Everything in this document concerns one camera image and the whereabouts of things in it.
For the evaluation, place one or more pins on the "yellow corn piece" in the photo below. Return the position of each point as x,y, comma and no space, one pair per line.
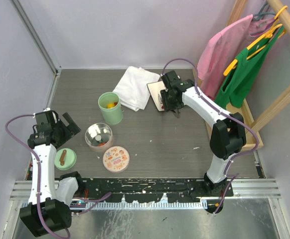
111,105

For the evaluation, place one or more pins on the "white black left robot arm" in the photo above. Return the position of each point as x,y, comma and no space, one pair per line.
48,208

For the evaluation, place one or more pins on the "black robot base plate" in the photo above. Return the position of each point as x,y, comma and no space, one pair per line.
145,190

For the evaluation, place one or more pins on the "round silver tin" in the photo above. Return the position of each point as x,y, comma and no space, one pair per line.
104,131

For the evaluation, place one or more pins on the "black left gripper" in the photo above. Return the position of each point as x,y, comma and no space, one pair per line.
70,130

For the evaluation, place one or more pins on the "green canister lid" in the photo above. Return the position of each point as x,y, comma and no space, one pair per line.
65,159

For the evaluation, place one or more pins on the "round bakery tin lid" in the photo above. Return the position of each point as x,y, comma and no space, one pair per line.
116,159

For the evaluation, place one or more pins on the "yellow hanger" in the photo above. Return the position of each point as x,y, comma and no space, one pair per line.
268,34

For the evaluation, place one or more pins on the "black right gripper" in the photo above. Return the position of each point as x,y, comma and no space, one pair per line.
166,104

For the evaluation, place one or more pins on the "tall green canister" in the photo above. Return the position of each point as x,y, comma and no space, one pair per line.
113,115

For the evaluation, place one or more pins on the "white square plate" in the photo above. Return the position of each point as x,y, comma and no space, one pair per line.
154,90

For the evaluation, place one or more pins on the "aluminium rail frame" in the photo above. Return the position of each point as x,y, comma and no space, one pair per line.
242,188

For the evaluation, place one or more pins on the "pink shirt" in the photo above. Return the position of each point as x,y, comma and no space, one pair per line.
223,47

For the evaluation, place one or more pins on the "green shirt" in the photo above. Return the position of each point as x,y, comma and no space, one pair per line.
239,81

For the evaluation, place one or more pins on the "white folded cloth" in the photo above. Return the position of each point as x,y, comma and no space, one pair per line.
132,87

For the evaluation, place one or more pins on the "wooden clothes rack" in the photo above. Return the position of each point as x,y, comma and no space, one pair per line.
272,80

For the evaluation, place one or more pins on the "grey hanger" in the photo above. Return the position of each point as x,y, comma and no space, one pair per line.
260,17

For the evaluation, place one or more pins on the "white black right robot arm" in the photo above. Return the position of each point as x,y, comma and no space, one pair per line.
227,137

